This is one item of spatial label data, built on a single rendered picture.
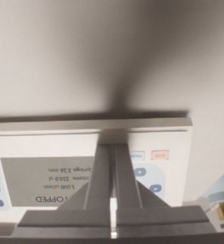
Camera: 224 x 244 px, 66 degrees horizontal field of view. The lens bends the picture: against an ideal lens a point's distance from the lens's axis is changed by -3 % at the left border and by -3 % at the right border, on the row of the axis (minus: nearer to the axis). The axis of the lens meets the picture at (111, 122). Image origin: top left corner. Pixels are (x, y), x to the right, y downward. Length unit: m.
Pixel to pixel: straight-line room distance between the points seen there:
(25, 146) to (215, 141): 0.21
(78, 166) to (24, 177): 0.05
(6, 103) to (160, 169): 0.15
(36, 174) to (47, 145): 0.03
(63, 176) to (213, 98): 0.15
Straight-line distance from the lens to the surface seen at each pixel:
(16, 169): 0.19
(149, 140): 0.16
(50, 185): 0.19
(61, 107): 0.17
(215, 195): 0.74
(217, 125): 0.22
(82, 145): 0.16
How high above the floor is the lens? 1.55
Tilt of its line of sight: 38 degrees down
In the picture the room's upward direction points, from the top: 179 degrees clockwise
